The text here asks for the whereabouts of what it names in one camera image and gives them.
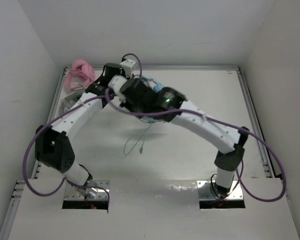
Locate green headphone cable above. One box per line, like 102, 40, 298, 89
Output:
123, 116, 163, 158

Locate blue headphones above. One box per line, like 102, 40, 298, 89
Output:
141, 76, 165, 93

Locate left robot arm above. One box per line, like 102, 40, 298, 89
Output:
35, 59, 137, 186

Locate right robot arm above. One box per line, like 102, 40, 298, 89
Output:
112, 78, 248, 198

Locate pink headphones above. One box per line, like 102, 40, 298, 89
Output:
64, 59, 96, 93

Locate grey headphones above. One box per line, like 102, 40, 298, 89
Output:
59, 90, 84, 115

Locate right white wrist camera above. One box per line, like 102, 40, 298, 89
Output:
108, 75, 128, 99

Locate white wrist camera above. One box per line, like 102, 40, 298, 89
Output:
108, 75, 128, 99
119, 59, 137, 78

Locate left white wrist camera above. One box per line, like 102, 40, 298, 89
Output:
119, 59, 137, 78

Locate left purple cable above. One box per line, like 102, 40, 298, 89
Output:
23, 52, 143, 208

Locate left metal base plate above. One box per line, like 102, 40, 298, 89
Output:
64, 180, 110, 201

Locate metal base plate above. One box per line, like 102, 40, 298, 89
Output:
64, 180, 110, 201
196, 180, 244, 201

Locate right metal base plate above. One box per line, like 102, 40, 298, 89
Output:
196, 180, 244, 201

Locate aluminium table frame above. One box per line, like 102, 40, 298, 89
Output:
0, 65, 299, 240

